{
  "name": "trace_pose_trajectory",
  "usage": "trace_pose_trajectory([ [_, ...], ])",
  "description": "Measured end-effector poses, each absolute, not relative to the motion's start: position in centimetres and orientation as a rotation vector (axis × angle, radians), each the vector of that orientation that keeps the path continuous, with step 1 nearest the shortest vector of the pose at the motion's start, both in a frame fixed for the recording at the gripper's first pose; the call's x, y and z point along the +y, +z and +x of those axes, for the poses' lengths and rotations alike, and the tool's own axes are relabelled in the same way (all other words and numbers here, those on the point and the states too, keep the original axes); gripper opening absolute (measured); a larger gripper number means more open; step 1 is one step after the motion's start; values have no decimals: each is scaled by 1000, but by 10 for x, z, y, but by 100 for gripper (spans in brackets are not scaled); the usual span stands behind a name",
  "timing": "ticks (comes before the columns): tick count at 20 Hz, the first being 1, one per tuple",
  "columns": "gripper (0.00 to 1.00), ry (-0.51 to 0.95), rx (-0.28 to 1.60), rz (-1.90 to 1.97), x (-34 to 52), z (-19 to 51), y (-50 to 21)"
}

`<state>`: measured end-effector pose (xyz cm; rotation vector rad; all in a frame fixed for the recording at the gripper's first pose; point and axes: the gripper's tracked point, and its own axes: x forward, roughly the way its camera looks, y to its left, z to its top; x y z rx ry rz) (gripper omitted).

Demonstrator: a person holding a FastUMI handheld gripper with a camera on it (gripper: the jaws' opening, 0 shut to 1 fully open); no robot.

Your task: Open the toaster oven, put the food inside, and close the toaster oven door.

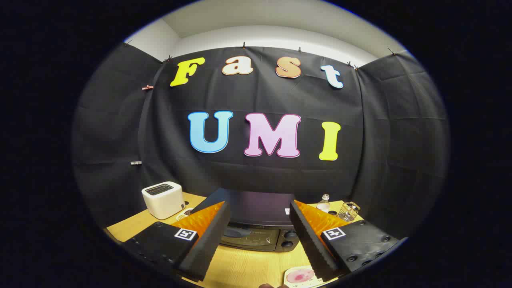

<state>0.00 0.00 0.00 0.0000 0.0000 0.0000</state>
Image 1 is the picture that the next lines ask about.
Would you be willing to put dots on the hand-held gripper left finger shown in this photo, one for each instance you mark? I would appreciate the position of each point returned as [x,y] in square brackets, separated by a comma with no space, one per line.
[212,244]

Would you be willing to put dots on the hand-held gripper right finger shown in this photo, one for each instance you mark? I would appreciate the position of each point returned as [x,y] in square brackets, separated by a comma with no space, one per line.
[310,244]

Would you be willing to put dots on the pink ham slice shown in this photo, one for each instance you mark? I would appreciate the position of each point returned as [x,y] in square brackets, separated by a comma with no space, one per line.
[300,276]

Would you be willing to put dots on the cream square plate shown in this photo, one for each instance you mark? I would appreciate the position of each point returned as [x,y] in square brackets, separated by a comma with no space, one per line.
[288,282]

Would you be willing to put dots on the black toaster oven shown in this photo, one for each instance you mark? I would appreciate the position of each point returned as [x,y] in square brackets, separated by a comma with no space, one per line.
[256,208]

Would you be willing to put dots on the white bread toaster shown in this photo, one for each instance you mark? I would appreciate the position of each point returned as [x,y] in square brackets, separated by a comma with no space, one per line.
[164,202]

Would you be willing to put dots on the small dish of beans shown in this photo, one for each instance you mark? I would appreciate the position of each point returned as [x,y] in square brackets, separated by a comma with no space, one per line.
[184,215]

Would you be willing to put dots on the clear plastic bottle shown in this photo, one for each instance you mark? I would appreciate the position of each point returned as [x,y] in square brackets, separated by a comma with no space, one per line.
[323,204]

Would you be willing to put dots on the black backdrop cloth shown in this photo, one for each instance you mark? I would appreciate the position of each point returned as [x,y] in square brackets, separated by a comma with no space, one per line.
[260,96]

